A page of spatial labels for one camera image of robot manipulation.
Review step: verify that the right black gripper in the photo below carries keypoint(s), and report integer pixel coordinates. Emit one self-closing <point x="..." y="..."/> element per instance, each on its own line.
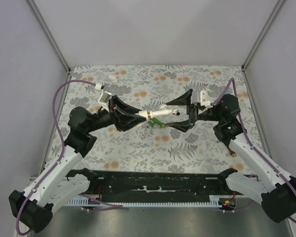
<point x="185" y="99"/>

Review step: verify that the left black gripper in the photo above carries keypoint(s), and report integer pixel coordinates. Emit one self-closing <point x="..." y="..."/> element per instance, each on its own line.
<point x="123" y="122"/>

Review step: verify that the white chrome faucet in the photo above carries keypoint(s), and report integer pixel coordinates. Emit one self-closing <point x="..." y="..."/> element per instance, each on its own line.
<point x="163" y="111"/>

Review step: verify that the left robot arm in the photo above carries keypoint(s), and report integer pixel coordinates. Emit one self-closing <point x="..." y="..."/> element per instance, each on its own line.
<point x="33" y="206"/>

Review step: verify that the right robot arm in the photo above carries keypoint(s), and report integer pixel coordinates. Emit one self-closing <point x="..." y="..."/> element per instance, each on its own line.
<point x="275" y="190"/>

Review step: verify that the white pipe elbow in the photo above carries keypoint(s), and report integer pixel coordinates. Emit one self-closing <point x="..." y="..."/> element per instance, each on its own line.
<point x="112" y="78"/>

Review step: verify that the green faucet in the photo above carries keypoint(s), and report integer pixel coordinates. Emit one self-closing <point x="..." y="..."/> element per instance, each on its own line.
<point x="154" y="122"/>

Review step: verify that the floral table mat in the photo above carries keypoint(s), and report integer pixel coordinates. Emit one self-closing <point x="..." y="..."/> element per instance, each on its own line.
<point x="156" y="149"/>

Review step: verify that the brown faucet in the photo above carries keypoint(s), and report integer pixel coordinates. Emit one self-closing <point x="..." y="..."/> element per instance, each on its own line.
<point x="231" y="152"/>

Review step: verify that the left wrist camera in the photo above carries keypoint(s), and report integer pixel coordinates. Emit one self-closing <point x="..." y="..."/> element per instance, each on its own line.
<point x="104" y="97"/>

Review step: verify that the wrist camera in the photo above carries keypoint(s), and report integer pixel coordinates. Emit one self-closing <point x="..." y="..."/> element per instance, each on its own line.
<point x="200" y="99"/>
<point x="104" y="97"/>

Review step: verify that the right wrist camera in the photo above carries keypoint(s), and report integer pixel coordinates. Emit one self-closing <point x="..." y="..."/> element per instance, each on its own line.
<point x="200" y="99"/>

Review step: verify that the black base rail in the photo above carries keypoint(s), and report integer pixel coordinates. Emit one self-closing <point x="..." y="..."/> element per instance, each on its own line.
<point x="145" y="187"/>

